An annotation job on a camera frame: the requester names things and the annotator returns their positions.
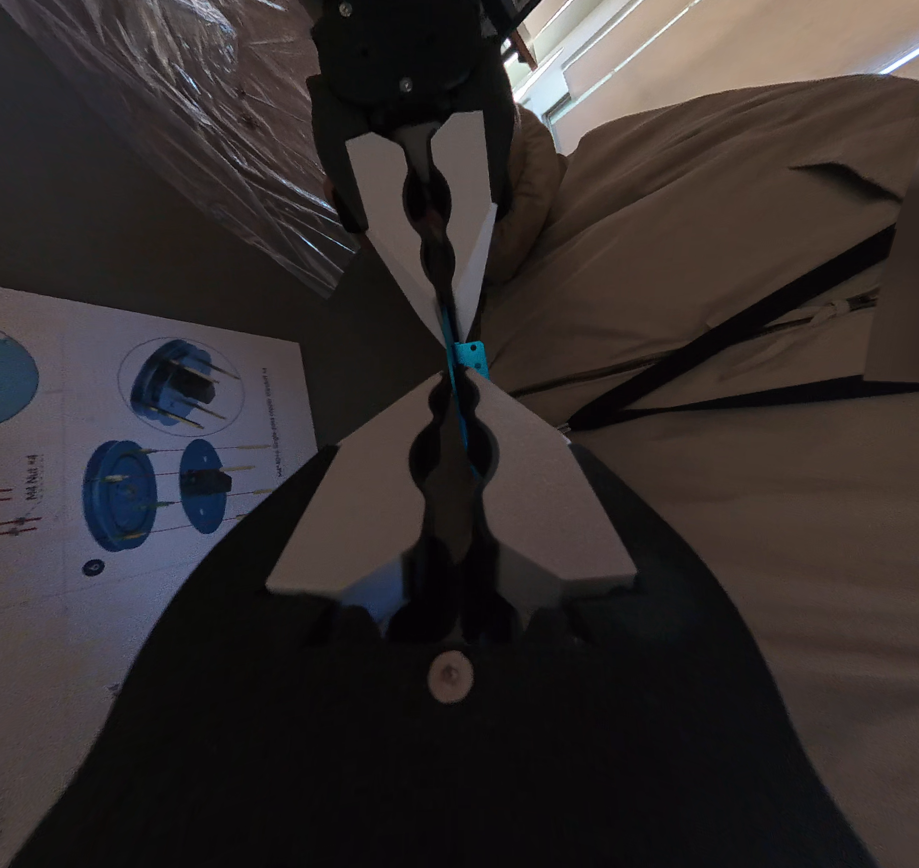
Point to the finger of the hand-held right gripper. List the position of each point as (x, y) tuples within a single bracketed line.
[(470, 186), (388, 214)]

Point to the blue metal servo bracket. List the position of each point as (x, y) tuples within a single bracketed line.
[(470, 362)]

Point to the grey desk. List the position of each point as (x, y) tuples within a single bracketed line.
[(143, 272)]

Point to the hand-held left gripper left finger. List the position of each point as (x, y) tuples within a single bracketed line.
[(352, 516)]

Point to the person's beige jacket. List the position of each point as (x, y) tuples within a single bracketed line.
[(718, 272)]

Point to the person's right forearm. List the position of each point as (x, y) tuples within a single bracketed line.
[(531, 186)]

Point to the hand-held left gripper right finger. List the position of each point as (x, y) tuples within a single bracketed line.
[(553, 516)]

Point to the blue round metal plate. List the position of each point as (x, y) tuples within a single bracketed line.
[(459, 415)]

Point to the white instruction manual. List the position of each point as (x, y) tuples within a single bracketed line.
[(72, 631)]

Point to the clear plastic bag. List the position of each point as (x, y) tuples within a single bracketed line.
[(179, 92)]

